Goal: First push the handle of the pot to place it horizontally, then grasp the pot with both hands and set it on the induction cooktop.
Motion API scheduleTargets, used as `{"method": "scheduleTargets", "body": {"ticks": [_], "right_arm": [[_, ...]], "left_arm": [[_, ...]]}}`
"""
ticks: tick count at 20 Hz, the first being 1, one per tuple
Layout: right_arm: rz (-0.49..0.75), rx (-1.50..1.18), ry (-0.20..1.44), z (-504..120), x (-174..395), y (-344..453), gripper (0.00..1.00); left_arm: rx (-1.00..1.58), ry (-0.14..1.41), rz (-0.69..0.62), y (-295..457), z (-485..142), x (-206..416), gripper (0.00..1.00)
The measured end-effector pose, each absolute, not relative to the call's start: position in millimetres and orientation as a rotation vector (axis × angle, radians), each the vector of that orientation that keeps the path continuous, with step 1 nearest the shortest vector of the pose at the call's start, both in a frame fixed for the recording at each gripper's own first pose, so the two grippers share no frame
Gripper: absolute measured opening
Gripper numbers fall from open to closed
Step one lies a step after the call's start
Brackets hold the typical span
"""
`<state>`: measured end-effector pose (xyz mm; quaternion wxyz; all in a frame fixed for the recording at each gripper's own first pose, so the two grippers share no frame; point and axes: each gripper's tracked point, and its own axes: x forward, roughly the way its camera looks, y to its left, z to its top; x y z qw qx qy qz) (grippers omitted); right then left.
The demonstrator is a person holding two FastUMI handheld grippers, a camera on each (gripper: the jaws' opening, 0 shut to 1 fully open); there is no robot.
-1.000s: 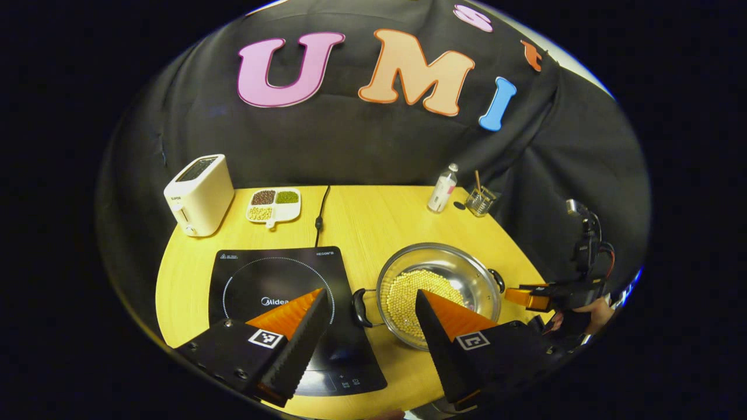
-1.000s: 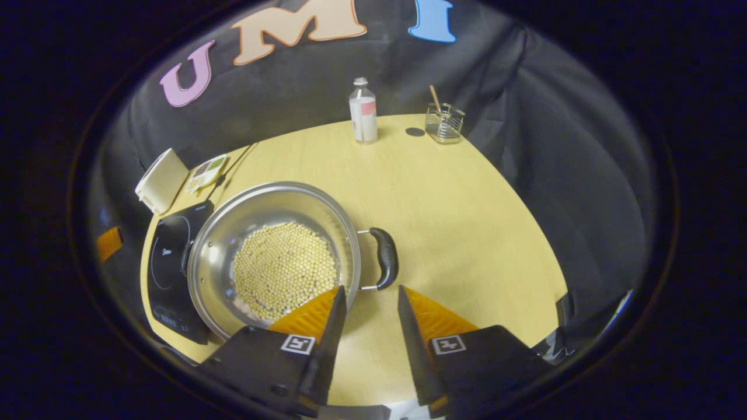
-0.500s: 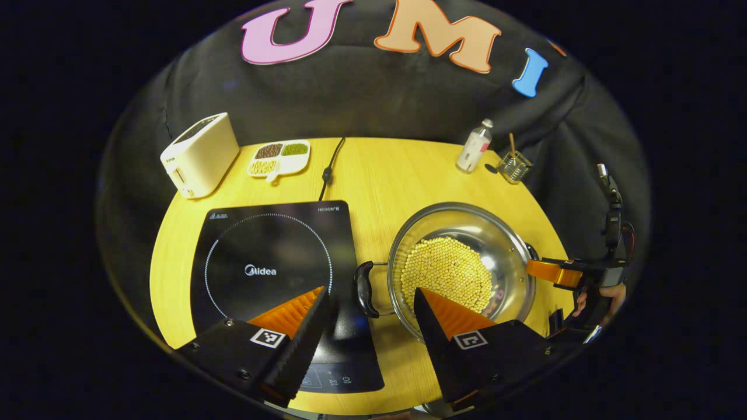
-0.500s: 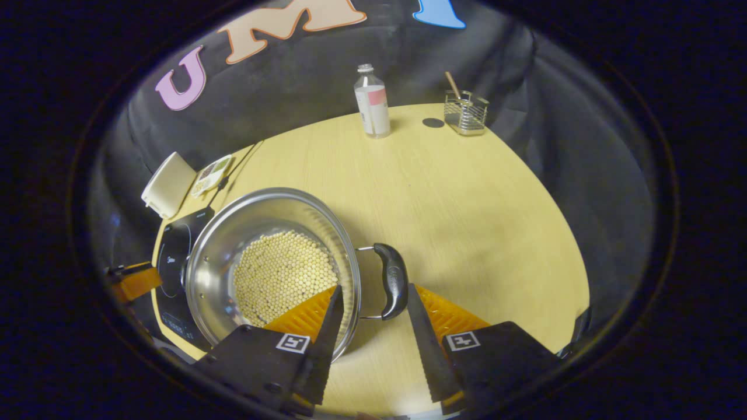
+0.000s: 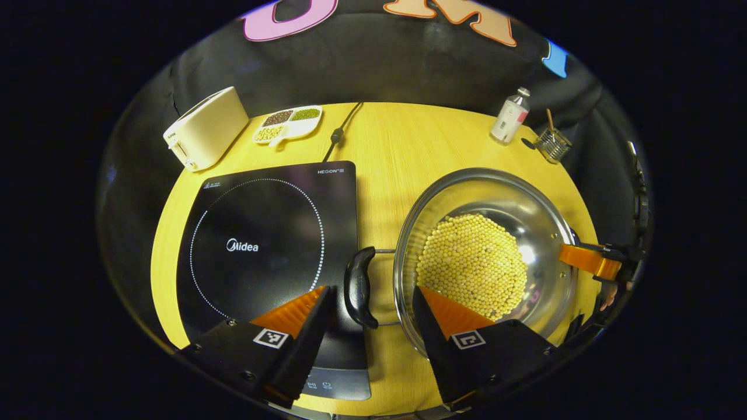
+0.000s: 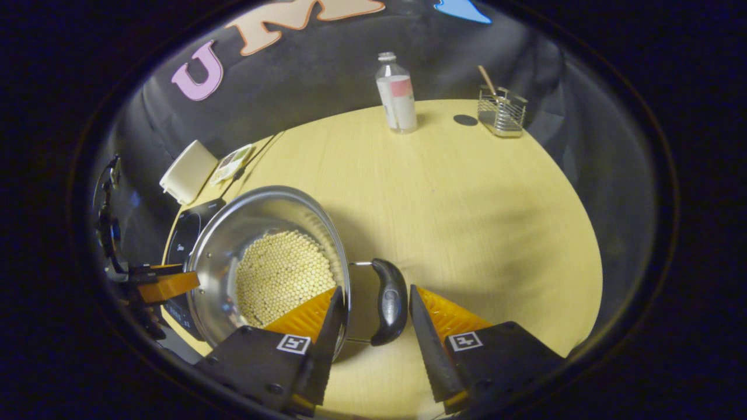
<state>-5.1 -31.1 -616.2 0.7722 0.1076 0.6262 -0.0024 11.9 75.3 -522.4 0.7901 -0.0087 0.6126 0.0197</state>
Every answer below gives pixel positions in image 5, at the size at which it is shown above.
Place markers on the black induction cooktop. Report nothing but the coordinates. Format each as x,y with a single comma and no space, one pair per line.
262,221

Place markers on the small glass holder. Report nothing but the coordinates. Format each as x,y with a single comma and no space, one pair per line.
553,146

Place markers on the wooden stick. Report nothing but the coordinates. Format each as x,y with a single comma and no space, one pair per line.
550,119

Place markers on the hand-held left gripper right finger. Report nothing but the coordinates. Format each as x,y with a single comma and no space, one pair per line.
435,344

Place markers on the white medicine bottle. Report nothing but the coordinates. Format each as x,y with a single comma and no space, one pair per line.
509,119

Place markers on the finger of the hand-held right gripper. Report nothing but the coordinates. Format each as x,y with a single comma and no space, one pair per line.
589,259

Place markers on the pile of yellow soybeans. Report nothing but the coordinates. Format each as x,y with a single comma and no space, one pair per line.
473,262

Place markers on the stainless steel pot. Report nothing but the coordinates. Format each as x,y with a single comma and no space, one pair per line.
543,221

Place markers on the white divided bean dish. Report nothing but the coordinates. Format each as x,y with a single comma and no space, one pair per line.
289,125

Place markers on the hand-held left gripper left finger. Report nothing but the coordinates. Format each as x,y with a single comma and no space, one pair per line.
303,344

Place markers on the white toaster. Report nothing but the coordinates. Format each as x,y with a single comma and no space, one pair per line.
207,128

